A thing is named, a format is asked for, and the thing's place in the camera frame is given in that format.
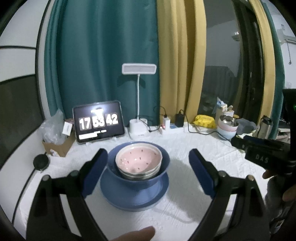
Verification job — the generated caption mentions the small white box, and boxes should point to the small white box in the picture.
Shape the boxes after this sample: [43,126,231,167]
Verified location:
[62,121,73,136]

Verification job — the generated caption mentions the pink steel bowl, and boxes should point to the pink steel bowl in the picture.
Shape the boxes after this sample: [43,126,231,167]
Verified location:
[218,115,238,132]

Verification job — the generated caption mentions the yellow wet wipes pack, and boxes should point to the yellow wet wipes pack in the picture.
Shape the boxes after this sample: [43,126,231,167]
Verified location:
[193,114,216,128]

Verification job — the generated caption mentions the cream green bowl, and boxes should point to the cream green bowl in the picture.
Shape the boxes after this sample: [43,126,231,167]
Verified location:
[118,167,160,181]

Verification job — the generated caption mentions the cardboard box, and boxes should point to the cardboard box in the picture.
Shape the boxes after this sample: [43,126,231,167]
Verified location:
[42,133,75,157]

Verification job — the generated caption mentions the steel thermos bottle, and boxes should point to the steel thermos bottle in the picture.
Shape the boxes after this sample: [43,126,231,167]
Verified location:
[253,115,273,139]

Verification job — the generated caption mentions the tablet showing clock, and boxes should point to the tablet showing clock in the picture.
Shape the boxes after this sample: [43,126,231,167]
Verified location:
[72,100,125,144]

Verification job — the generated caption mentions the grey cloth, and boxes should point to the grey cloth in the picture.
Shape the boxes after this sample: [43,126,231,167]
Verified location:
[236,118,257,135]

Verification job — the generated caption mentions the black round device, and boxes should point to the black round device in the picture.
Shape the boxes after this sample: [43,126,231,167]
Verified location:
[33,154,50,171]

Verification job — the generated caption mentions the left hand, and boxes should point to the left hand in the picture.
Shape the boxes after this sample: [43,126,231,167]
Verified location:
[113,226,156,241]

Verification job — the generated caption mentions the black charger adapter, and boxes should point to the black charger adapter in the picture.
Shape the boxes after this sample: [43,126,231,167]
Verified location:
[175,113,185,128]

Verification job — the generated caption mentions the light blue plate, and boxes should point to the light blue plate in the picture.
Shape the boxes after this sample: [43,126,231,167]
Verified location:
[100,170,169,212]

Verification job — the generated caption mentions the right hand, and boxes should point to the right hand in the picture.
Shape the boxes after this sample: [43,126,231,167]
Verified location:
[262,170,295,235]

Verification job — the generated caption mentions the pink white bowl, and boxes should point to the pink white bowl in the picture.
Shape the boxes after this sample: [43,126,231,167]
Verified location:
[115,143,163,174]

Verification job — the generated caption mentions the light blue bowl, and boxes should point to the light blue bowl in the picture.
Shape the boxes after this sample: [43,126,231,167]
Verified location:
[217,126,236,140]

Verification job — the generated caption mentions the black power cable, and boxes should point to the black power cable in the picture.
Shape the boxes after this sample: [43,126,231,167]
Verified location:
[182,109,232,142]

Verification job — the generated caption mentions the white charger adapter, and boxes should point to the white charger adapter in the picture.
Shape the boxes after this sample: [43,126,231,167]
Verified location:
[162,114,171,130]

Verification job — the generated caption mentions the teal curtain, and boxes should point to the teal curtain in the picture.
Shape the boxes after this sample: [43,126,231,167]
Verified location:
[44,1,160,126]

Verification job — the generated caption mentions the white desk lamp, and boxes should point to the white desk lamp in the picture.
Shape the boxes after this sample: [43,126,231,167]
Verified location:
[121,63,157,139]

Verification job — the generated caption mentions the clear plastic bag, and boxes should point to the clear plastic bag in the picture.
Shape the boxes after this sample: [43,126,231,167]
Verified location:
[39,109,67,145]

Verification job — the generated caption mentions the yellow curtain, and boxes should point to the yellow curtain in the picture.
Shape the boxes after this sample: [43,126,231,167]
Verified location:
[157,1,207,123]

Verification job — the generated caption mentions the large blue bowl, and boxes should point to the large blue bowl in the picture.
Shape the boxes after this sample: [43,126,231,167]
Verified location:
[107,142,170,187]

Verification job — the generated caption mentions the white power strip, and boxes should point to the white power strip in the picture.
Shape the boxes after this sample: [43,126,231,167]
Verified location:
[159,123,185,135]

